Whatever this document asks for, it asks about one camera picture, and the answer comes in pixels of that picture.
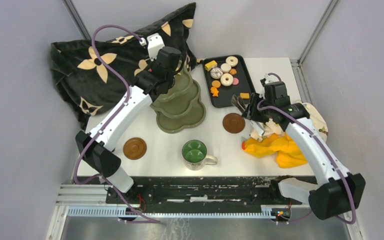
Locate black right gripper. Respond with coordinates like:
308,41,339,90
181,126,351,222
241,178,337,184
241,92,275,124

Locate green three-tier serving stand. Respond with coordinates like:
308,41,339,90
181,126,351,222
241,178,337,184
151,67,206,134

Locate metal serving tongs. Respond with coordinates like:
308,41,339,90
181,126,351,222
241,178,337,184
231,95,266,142

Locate white ring donut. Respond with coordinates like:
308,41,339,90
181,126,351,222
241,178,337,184
219,73,234,87

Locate white glazed donut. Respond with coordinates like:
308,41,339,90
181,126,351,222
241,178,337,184
225,55,239,68

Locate orange fish biscuit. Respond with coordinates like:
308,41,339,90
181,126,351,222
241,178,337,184
210,86,219,97

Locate chocolate striped white donut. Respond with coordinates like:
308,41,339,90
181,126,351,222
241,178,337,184
209,67,224,79

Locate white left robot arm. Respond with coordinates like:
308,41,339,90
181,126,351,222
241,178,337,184
75,46,183,204

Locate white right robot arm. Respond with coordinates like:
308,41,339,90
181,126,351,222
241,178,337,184
242,80,366,225

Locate square waffle biscuit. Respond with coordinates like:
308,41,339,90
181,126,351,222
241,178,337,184
239,92,250,100

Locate white patterned cloth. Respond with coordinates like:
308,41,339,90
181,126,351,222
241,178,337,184
249,100,329,142

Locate pink macaron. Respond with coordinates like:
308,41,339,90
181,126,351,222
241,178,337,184
232,77,239,86

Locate orange flower biscuit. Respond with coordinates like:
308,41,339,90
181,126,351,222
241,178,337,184
229,68,237,76

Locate brown wooden coaster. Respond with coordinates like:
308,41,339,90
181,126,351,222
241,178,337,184
122,137,147,160
222,113,246,134

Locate black dessert tray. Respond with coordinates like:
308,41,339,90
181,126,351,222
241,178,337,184
203,54,256,109

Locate yellow layered cake slice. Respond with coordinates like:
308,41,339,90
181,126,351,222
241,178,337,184
204,60,218,72

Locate white round pastry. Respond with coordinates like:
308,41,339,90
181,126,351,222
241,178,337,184
220,63,232,73

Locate round orange biscuit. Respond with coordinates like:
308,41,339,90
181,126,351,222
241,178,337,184
211,80,221,89

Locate yellow cloth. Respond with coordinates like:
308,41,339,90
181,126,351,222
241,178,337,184
241,133,308,169

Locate black floral pillow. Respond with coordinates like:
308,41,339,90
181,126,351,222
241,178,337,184
49,2,198,130

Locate green enamel mug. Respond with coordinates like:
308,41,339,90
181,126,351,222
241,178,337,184
181,139,219,171

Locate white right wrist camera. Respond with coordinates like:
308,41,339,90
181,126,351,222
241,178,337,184
260,72,279,86

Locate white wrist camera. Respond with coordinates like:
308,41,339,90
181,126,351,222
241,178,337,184
260,72,279,86
146,33,165,61

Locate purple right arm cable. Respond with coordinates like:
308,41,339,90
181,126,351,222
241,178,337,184
256,72,358,225

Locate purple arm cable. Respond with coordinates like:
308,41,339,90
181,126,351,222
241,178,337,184
256,72,358,225
72,24,163,223

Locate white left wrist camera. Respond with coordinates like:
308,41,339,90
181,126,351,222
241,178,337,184
146,33,165,61

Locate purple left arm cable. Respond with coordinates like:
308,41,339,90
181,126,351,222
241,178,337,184
72,24,163,223

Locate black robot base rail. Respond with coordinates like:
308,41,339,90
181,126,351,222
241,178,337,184
123,176,300,214

